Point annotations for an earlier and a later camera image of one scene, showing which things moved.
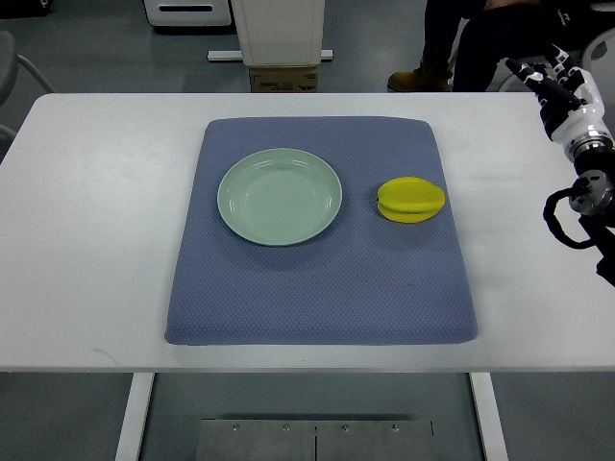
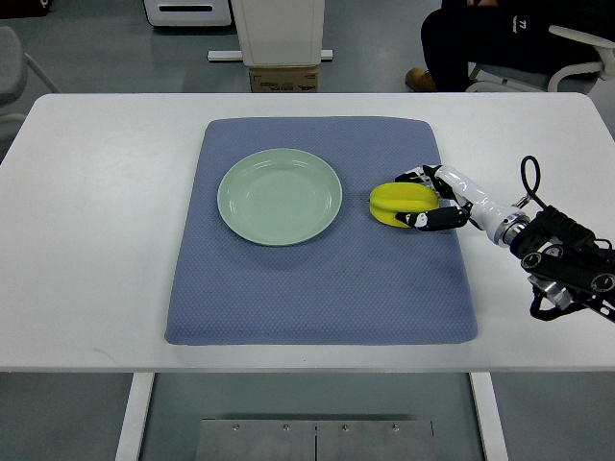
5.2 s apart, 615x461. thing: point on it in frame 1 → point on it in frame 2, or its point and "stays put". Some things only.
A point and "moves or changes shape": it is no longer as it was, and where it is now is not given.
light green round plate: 280,196 stays put
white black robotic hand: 568,100 → 478,210
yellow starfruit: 408,199 moves or changes shape
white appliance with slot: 188,12 stays put
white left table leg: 135,415 stays put
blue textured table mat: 368,280 stays put
